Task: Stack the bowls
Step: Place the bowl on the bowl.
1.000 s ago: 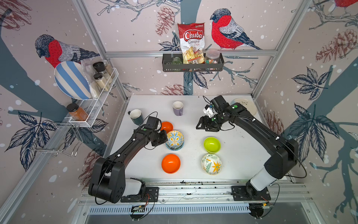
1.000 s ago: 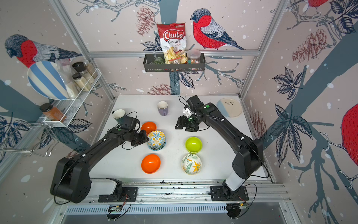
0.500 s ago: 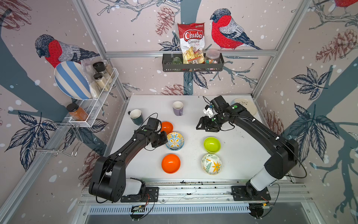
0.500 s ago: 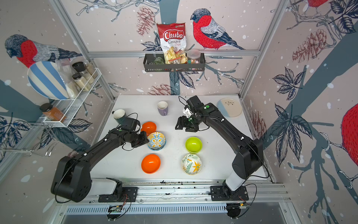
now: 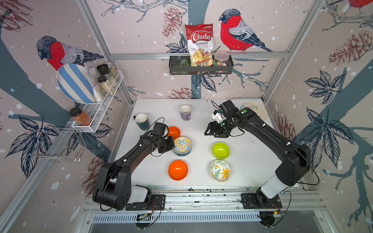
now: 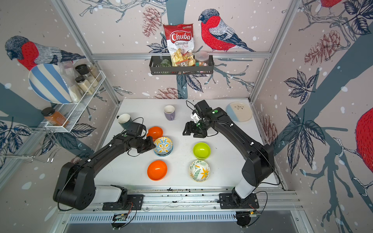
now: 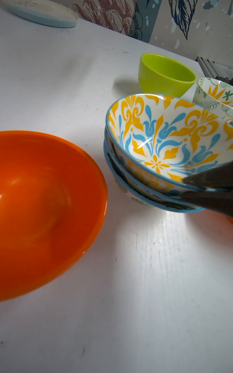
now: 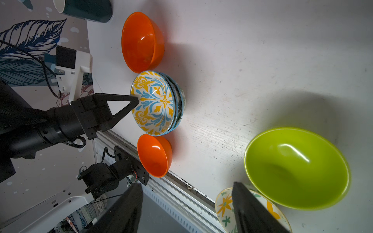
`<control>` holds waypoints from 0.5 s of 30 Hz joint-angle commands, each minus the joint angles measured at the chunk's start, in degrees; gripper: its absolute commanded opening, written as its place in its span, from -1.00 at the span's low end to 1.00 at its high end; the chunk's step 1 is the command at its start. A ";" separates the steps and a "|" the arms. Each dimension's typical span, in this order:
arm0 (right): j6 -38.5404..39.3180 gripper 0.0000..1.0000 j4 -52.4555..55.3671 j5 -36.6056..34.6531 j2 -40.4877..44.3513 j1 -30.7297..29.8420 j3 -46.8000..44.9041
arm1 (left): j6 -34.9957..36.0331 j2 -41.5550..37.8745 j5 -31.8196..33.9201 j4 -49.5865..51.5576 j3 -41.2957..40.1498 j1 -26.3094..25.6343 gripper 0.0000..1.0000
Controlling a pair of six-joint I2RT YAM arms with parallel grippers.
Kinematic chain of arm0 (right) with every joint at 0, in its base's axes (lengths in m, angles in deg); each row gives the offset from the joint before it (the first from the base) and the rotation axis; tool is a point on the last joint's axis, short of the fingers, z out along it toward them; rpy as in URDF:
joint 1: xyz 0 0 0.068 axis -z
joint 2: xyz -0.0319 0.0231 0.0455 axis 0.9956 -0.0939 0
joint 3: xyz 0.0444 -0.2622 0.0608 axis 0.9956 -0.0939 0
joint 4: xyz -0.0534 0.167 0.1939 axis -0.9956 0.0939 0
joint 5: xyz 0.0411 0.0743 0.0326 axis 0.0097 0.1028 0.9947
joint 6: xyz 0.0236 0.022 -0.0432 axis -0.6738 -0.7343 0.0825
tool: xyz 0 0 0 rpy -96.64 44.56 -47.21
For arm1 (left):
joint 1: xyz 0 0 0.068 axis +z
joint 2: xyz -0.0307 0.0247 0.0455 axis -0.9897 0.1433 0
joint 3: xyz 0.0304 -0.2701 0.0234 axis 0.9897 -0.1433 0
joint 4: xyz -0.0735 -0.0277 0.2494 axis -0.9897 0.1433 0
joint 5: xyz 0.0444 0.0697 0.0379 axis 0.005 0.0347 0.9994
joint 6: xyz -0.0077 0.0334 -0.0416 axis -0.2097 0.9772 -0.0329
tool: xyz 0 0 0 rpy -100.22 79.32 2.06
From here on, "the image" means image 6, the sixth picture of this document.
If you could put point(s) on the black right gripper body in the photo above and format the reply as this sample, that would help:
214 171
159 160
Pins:
197 129

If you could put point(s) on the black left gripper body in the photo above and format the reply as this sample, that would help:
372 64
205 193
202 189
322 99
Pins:
144 144

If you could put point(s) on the blue yellow patterned bowl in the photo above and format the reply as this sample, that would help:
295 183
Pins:
163 146

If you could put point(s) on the yellow flower ceramic bowl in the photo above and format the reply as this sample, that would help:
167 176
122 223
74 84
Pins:
199 170

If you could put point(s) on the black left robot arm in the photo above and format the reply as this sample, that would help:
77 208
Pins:
76 187

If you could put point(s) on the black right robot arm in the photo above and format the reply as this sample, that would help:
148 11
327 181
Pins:
259 159

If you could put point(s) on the orange plastic bowl rear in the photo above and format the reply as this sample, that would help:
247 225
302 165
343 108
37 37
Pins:
155 132

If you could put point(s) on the orange plastic bowl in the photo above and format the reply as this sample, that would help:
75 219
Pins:
155 132
157 170

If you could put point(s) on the dark green faceted cup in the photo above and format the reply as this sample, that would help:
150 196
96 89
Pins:
124 120

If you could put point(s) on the lime green plastic bowl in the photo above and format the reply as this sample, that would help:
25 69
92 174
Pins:
201 150

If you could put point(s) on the purple ceramic mug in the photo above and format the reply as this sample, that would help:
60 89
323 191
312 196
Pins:
169 112

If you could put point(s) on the orange plastic bowl front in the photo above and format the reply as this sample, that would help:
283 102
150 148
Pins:
157 170

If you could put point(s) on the blue white ceramic plate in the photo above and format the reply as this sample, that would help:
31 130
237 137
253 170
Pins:
239 112

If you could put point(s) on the clear candy jar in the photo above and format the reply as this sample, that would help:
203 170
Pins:
201 58

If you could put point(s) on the green item in basket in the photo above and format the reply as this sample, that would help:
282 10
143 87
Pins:
165 63

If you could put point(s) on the black lid spice jar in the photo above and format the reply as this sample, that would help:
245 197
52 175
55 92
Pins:
83 70
85 85

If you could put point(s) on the orange spice jar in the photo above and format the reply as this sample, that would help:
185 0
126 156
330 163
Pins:
54 117

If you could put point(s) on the Chuba cassava chips bag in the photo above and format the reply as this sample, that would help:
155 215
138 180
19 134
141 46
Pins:
180 44

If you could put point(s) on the blue white striped plate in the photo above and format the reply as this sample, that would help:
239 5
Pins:
47 82

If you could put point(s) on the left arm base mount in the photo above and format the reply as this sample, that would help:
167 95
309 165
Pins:
125 201

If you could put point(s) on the clear wire wall rack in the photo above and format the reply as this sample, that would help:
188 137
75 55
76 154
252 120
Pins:
80 101

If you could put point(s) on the black wall basket shelf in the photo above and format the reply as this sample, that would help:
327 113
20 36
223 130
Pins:
157 69

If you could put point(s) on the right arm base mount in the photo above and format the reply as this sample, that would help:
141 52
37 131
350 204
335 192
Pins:
234 201

